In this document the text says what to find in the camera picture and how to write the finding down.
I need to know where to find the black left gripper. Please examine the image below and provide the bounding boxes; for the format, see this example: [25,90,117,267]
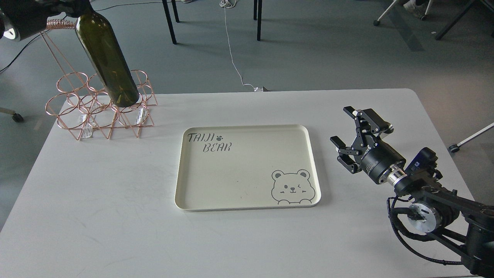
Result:
[42,0,94,19]

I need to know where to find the copper wire wine rack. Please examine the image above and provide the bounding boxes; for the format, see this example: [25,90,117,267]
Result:
[41,19,158,141]

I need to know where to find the chair caster left edge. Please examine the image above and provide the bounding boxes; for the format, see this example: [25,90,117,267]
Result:
[0,107,24,123]

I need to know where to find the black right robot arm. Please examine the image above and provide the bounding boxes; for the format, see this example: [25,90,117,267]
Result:
[330,106,494,278]

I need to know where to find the black table legs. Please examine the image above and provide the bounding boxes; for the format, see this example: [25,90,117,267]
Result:
[161,0,263,45]

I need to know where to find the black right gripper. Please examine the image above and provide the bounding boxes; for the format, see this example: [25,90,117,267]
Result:
[330,106,406,184]

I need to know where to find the cream bear serving tray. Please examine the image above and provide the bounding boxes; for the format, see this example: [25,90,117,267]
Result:
[175,124,321,211]

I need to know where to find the white cable on floor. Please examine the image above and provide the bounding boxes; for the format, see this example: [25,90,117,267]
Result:
[219,0,264,92]

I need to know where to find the office chair base right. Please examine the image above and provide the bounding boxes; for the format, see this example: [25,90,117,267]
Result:
[373,0,493,40]

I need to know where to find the chair leg with caster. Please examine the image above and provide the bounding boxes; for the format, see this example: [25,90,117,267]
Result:
[448,122,494,153]

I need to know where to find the dark green wine bottle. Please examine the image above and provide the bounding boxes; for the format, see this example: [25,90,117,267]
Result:
[76,0,140,107]

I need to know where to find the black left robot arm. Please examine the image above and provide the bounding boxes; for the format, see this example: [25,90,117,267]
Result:
[0,0,92,41]

